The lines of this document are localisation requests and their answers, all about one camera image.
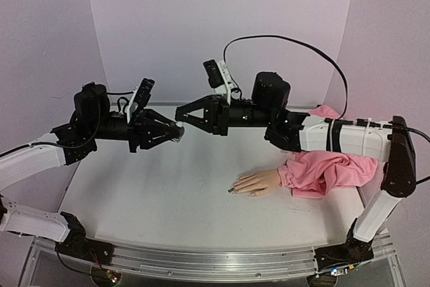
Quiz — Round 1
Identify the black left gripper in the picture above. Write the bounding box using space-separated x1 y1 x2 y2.
89 107 181 152

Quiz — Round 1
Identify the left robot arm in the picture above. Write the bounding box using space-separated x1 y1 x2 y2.
1 79 184 258

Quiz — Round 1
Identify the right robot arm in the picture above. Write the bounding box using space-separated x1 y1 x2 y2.
175 72 417 244

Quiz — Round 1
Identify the mannequin hand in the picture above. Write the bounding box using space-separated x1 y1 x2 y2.
228 169 282 197

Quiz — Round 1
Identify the pink hoodie cloth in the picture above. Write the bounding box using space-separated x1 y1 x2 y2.
280 104 379 200

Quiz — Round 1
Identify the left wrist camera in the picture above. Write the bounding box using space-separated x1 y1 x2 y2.
125 78 155 124

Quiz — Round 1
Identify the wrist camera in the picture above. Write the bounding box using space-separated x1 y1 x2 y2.
125 78 155 124
203 60 239 104

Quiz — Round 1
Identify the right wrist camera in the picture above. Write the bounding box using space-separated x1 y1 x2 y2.
203 60 239 104

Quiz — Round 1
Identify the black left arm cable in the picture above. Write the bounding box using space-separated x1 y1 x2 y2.
69 81 135 147

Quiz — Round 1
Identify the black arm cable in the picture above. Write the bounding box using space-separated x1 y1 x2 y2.
69 81 135 147
222 34 349 120

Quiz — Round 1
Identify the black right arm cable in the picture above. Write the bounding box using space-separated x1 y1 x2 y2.
222 34 349 120

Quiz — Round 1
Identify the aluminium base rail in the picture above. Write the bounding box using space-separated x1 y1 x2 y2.
19 231 405 286

